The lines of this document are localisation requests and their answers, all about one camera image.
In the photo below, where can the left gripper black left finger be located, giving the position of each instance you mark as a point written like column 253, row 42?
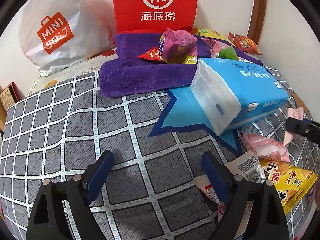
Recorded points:
column 82, row 192

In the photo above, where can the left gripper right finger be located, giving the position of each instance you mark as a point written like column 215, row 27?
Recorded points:
column 232, row 190

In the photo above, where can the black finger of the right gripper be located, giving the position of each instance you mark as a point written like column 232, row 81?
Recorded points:
column 309, row 129

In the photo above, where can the pink snack bag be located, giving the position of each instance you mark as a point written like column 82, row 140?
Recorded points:
column 293, row 115

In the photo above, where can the yellow crisps snack bag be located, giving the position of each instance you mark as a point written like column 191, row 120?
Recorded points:
column 292, row 183

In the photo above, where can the bear print snack packet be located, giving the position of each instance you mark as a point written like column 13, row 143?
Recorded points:
column 214, row 46

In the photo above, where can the magenta snack packet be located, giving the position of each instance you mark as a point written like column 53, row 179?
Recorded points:
column 178, row 46

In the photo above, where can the small red snack packet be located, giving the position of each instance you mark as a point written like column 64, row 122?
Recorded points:
column 151, row 55

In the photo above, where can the pale pink snack packet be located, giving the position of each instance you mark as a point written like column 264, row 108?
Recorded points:
column 266, row 148

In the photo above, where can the grey checkered bedsheet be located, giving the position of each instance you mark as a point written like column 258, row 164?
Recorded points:
column 157, row 188

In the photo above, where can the blue tissue pack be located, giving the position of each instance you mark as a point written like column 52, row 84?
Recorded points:
column 233, row 93

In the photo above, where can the orange chips bag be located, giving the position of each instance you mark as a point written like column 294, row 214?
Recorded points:
column 244, row 43

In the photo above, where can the green snack packet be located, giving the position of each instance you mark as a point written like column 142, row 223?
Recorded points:
column 228, row 53

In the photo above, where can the brown framed box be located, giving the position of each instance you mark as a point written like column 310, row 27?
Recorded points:
column 10, row 96

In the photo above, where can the purple fluffy towel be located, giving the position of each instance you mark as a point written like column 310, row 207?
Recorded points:
column 127, row 74

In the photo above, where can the yellow chips bag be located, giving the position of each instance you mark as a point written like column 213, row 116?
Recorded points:
column 204, row 32

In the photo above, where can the white Miniso plastic bag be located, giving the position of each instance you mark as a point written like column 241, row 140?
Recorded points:
column 56, row 34

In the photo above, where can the red paper shopping bag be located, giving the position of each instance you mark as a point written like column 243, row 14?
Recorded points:
column 153, row 16

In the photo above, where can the brown wooden door frame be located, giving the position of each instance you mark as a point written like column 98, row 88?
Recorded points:
column 257, row 20

